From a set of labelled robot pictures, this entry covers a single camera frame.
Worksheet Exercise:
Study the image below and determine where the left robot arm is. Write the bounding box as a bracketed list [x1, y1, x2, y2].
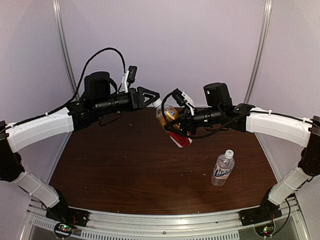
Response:
[0, 70, 160, 222]

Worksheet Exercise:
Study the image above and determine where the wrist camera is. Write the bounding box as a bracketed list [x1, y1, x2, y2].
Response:
[172, 88, 197, 116]
[118, 65, 138, 93]

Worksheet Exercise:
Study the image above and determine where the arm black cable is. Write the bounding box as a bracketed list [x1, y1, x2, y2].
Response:
[161, 91, 241, 140]
[44, 48, 126, 118]

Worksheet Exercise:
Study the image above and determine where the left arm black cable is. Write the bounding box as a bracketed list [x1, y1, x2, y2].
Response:
[44, 48, 126, 118]

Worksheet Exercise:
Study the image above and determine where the right aluminium corner post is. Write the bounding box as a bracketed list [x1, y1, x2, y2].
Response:
[244, 0, 273, 104]

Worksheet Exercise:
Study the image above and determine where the white bottle cap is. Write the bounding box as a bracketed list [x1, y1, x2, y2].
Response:
[152, 98, 163, 108]

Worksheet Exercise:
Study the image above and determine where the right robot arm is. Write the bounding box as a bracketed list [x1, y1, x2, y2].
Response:
[161, 82, 320, 221]

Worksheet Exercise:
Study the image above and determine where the left aluminium corner post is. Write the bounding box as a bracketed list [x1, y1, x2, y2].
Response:
[52, 0, 79, 100]

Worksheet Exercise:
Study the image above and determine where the aluminium corner post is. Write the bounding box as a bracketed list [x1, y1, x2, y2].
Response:
[244, 0, 273, 104]
[52, 0, 79, 100]

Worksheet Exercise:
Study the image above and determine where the front aluminium rail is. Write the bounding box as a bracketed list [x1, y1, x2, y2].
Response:
[24, 197, 308, 240]

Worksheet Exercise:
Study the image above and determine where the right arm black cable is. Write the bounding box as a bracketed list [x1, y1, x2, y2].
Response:
[161, 91, 241, 140]

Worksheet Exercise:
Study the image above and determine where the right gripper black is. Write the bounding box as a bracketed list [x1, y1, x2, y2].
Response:
[164, 105, 223, 137]

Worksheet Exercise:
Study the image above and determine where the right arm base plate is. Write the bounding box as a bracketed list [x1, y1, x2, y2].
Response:
[239, 206, 282, 238]

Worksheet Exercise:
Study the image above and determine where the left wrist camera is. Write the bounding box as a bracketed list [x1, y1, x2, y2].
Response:
[118, 65, 138, 93]

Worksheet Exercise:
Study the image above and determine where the clear water bottle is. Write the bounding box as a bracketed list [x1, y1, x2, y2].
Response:
[211, 149, 235, 186]

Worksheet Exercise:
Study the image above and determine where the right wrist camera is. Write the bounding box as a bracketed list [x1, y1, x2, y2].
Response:
[172, 88, 197, 116]

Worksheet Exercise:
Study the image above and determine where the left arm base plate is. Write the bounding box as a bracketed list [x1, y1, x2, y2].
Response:
[45, 208, 89, 239]

